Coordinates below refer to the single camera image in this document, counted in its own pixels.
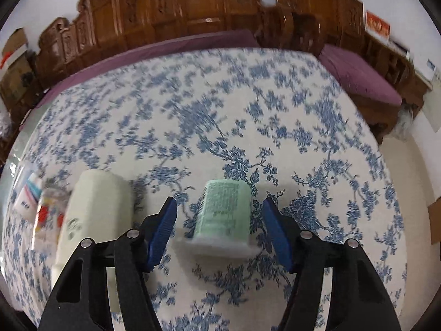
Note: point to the cream insulated steel mug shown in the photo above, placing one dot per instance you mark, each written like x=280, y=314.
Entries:
x=100, y=207

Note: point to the clear glass with red fish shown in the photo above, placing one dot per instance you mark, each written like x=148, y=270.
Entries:
x=49, y=219

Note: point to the wooden side cabinet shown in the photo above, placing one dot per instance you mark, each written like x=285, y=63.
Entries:
x=397, y=71

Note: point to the red desk calendar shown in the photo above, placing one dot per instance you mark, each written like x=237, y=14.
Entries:
x=376, y=25

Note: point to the purple armchair cushion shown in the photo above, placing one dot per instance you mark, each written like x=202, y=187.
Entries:
x=356, y=76

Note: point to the purple sofa cushion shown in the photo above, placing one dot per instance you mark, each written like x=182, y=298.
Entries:
x=214, y=40

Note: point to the stacked cardboard boxes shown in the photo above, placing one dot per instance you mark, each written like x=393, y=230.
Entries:
x=19, y=83

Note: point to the carved wooden long sofa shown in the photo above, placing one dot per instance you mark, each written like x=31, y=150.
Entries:
x=104, y=28

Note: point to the white striped paper cup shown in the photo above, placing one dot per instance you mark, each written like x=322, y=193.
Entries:
x=27, y=200

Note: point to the green plastic yogurt cup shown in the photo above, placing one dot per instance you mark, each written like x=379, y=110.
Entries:
x=223, y=221

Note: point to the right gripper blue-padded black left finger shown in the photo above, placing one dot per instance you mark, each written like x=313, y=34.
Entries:
x=79, y=299

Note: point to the blue floral white tablecloth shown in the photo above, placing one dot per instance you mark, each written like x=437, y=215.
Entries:
x=324, y=211

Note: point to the carved wooden armchair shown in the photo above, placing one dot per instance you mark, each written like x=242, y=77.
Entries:
x=339, y=23

